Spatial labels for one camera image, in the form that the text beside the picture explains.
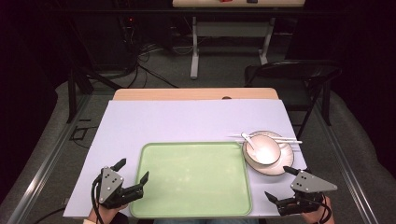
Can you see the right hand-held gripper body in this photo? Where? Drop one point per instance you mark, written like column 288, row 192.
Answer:
column 308, row 183

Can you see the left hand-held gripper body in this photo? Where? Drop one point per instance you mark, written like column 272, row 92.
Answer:
column 107, row 185

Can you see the person's left hand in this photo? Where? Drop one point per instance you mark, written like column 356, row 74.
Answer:
column 104, row 215

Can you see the person's right hand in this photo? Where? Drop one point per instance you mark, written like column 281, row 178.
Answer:
column 319, row 214

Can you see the white plate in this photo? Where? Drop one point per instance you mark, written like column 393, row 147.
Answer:
column 285, row 161

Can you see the white chopstick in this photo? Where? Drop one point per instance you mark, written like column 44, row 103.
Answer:
column 288, row 138
column 291, row 142

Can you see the white bowl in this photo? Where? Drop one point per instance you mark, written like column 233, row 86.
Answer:
column 264, row 151

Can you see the light green tray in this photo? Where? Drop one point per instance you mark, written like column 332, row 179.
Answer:
column 193, row 179

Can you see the white spoon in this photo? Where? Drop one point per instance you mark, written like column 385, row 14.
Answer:
column 248, row 138

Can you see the pale purple table mat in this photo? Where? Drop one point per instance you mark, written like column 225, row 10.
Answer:
column 174, row 121

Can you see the black metal stand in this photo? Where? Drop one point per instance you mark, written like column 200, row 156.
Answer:
column 79, row 81

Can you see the black folding chair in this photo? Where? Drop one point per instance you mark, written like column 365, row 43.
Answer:
column 295, row 70

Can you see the white-legged table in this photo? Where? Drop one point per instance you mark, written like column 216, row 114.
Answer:
column 232, row 29

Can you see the red object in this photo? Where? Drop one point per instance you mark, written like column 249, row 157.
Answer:
column 225, row 1

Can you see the metal floor rail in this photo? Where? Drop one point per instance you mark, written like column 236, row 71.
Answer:
column 46, row 168
column 345, row 161

